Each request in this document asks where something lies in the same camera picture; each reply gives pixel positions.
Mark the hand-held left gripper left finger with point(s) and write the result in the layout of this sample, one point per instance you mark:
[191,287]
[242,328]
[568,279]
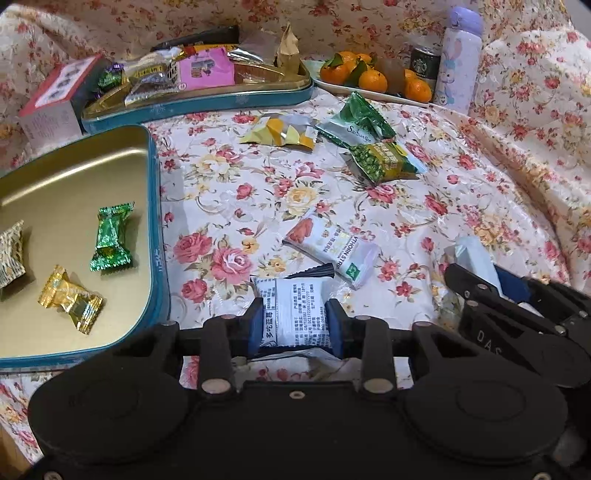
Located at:
[256,323]

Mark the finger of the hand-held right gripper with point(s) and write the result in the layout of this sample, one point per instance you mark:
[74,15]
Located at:
[466,284]
[511,284]

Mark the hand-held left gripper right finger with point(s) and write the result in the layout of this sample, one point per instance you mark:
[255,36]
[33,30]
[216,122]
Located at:
[336,328]

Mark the white and black snack packet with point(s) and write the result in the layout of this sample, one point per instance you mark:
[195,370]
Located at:
[295,304]

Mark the white packet with orange print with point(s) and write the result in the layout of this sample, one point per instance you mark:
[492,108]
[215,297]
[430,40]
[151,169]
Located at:
[332,249]

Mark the green peas snack packet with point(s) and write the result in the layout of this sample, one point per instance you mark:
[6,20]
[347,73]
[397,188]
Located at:
[381,159]

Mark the green foil candy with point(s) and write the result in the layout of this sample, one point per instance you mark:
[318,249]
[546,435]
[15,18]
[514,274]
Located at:
[111,237]

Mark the gold foil candy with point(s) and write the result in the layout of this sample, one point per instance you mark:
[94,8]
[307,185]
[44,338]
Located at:
[69,297]

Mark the dark green and white packet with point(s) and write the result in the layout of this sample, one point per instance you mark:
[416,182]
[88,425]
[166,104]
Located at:
[362,122]

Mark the yellow and silver snack packet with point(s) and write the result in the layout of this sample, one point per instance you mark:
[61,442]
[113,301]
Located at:
[277,131]

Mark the blue tin tray gold inside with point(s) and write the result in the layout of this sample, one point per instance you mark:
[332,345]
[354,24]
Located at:
[69,184]

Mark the beige patterned snack packet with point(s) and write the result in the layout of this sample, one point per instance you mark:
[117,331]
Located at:
[10,256]

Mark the white plate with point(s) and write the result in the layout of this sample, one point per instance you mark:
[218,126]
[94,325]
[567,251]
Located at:
[369,94]

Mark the brown fruit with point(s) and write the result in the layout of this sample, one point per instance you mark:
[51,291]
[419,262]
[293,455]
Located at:
[395,76]

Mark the blue tin filled with packets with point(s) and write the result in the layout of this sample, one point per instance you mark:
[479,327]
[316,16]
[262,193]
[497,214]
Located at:
[207,108]

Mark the dark coffee can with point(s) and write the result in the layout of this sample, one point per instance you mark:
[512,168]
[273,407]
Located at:
[425,64]

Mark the purple and white thermos bottle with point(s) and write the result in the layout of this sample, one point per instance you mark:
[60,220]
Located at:
[455,60]

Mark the pink snack packet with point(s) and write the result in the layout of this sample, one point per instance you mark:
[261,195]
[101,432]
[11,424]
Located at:
[205,69]

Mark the clear packet with dark snack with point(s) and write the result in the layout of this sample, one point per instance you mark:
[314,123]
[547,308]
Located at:
[152,78]

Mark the brown paper packet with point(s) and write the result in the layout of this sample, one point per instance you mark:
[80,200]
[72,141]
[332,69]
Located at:
[288,50]

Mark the silver foil packet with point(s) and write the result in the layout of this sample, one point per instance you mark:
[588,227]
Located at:
[254,48]

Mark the orange snack packet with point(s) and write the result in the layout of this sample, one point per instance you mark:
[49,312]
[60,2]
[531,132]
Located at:
[207,49]

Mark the black remote control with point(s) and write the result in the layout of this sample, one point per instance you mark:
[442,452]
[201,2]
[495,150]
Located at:
[198,38]

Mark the red and white carton box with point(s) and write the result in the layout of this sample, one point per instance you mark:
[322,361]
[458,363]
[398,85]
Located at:
[51,92]

